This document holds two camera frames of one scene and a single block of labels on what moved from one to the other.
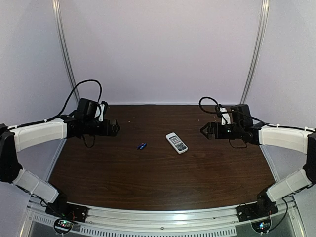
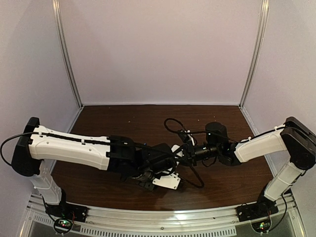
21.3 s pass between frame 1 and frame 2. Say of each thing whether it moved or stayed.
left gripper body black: moved
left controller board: stayed
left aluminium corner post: stayed
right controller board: stayed
